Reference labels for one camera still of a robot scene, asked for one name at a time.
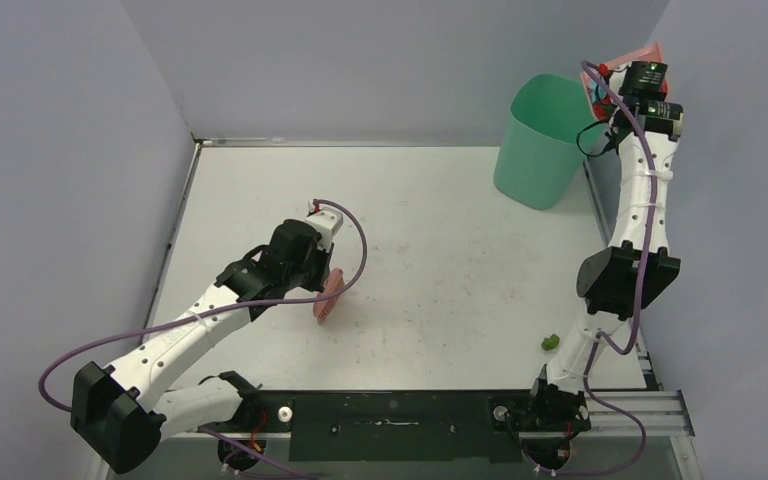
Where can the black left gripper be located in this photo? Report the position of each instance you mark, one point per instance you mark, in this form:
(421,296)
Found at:
(324,259)

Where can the pink hand brush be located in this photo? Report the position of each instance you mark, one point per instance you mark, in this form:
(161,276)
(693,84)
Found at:
(327,299)

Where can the pink plastic dustpan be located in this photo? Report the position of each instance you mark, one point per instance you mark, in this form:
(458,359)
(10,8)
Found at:
(616,63)

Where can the red paper scrap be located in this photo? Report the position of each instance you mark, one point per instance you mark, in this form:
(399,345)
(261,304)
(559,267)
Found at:
(603,109)

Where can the teal paper scrap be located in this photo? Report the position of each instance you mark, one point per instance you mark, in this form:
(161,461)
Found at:
(596,92)

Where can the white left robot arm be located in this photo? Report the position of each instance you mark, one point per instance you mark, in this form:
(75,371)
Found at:
(125,409)

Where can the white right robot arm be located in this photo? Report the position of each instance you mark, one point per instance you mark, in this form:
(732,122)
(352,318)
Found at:
(621,280)

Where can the green paper scrap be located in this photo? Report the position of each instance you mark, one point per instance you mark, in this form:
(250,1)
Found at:
(550,343)

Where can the green plastic waste bin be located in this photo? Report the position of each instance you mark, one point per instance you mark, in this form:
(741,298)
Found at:
(549,129)

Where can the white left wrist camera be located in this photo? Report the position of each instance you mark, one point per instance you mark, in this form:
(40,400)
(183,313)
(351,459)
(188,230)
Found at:
(327,222)

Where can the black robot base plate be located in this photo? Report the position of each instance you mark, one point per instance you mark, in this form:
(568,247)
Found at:
(419,444)

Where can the aluminium frame rail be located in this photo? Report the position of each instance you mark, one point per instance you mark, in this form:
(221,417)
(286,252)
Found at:
(614,413)

